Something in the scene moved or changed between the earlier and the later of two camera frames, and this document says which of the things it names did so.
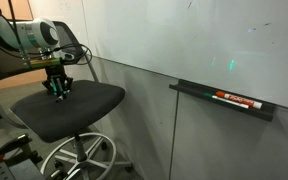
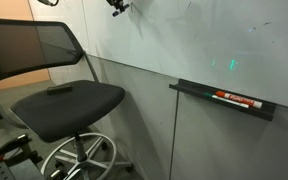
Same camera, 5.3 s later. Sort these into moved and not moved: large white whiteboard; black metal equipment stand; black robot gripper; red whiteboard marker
Moved: black robot gripper
Not moved: black metal equipment stand; red whiteboard marker; large white whiteboard
